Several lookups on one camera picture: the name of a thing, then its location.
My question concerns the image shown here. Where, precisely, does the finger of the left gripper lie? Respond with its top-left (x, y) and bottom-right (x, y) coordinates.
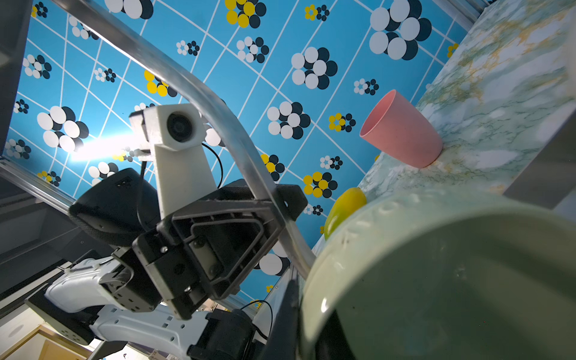
top-left (215, 179), bottom-right (308, 224)

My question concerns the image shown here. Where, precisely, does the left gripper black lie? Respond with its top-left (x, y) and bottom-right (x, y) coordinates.
top-left (112, 199), bottom-right (286, 320)

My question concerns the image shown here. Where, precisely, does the light green bowl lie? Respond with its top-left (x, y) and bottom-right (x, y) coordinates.
top-left (298, 189), bottom-right (575, 359)

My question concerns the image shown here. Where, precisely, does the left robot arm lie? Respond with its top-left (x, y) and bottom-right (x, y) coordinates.
top-left (26, 168), bottom-right (284, 359)

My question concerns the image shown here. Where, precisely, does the yellow green fruit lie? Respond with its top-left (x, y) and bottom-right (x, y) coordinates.
top-left (323, 187), bottom-right (368, 240)

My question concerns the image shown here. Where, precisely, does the pink cup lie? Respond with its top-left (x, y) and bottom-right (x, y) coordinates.
top-left (359, 90), bottom-right (443, 168)

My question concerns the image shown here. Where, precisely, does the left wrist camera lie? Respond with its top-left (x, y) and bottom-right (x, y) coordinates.
top-left (129, 104), bottom-right (217, 218)

